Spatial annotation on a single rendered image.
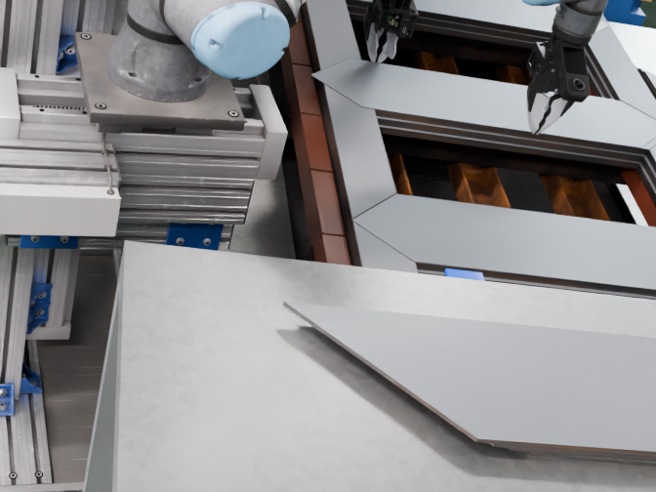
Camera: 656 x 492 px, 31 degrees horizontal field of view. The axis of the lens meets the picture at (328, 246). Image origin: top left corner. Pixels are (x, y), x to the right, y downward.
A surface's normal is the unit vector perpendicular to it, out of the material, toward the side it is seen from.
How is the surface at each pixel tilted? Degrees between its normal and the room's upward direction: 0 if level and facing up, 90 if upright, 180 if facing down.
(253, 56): 94
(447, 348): 0
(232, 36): 94
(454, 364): 0
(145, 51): 72
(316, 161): 0
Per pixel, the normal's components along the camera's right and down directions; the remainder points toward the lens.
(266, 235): 0.23, -0.77
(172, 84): 0.35, 0.37
